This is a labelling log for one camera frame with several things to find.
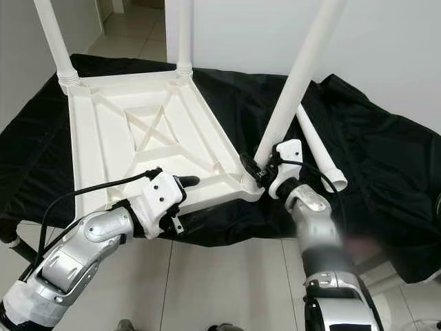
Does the black cloth cover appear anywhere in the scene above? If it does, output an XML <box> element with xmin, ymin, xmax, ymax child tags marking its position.
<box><xmin>0</xmin><ymin>54</ymin><xmax>441</xmax><ymax>283</ymax></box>

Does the grey robot right foot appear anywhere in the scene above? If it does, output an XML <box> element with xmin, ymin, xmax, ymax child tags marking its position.
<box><xmin>210</xmin><ymin>322</ymin><xmax>249</xmax><ymax>331</ymax></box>

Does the pink soft object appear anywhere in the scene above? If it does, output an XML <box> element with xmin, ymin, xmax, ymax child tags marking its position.
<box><xmin>341</xmin><ymin>233</ymin><xmax>390</xmax><ymax>257</ymax></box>

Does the white plastic stand pole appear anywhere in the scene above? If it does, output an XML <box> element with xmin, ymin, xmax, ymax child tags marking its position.
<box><xmin>369</xmin><ymin>265</ymin><xmax>421</xmax><ymax>297</ymax></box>

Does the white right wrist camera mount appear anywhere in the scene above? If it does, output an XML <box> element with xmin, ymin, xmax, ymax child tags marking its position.
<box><xmin>269</xmin><ymin>138</ymin><xmax>305</xmax><ymax>199</ymax></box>

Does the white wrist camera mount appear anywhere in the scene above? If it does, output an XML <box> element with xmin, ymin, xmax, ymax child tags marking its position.
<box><xmin>136</xmin><ymin>169</ymin><xmax>188</xmax><ymax>239</ymax></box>
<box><xmin>269</xmin><ymin>138</ymin><xmax>305</xmax><ymax>199</ymax></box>

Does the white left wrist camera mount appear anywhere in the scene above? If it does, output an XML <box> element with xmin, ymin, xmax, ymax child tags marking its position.
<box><xmin>136</xmin><ymin>169</ymin><xmax>188</xmax><ymax>239</ymax></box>

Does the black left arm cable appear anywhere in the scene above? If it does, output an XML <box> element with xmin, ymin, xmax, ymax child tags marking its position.
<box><xmin>34</xmin><ymin>168</ymin><xmax>163</xmax><ymax>283</ymax></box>

